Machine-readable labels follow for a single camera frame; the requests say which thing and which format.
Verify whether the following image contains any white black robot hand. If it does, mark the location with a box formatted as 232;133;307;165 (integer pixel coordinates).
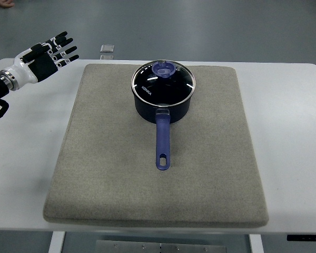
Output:
0;31;79;91

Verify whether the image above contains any glass pot lid blue knob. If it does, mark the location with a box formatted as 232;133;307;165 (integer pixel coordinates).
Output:
131;60;195;107

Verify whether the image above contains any person hand at edge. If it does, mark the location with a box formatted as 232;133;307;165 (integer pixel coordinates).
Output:
0;0;15;8

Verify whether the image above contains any beige fabric mat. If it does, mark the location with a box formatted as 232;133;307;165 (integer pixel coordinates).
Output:
43;64;269;228

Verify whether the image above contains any dark blue saucepan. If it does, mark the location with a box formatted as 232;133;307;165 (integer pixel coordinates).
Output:
131;88;191;171

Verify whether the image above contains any white table leg left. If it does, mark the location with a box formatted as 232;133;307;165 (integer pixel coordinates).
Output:
48;231;65;253

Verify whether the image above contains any white table leg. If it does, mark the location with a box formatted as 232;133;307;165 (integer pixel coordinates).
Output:
249;234;264;253
48;231;65;253

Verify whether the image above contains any metal floor plate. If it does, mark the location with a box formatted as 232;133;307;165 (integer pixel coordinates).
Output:
95;240;227;253

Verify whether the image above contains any white table leg right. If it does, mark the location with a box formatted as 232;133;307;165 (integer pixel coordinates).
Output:
249;234;264;253

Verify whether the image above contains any black table control panel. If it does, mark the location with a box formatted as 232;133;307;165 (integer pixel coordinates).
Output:
287;234;316;242

